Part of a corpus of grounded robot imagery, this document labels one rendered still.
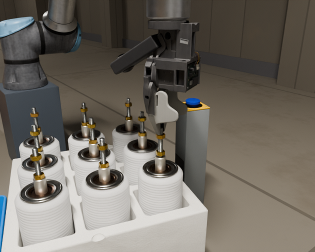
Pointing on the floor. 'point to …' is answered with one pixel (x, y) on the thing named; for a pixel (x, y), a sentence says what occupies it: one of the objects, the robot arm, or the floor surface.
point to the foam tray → (139, 217)
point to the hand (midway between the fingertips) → (157, 126)
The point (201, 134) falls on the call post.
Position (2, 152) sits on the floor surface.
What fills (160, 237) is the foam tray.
